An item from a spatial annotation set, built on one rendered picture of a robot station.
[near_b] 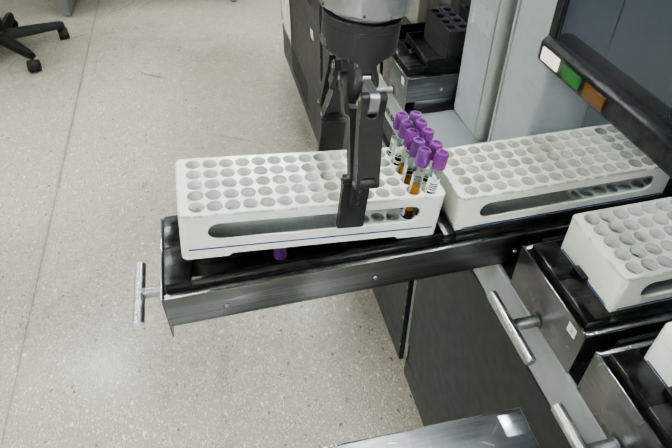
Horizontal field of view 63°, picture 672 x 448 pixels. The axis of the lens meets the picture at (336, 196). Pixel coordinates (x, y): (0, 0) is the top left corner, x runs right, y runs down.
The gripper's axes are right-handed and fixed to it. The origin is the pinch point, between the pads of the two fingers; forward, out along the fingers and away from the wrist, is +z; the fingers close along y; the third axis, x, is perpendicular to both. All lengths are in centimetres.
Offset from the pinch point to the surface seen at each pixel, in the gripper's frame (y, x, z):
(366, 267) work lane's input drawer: 6.6, 2.5, 8.2
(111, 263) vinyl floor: -82, -43, 93
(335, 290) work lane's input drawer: 6.6, -0.9, 11.7
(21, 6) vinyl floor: -309, -108, 100
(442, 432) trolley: 28.3, 2.8, 5.9
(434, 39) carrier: -40.8, 28.5, 1.0
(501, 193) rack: 4.8, 18.5, -0.2
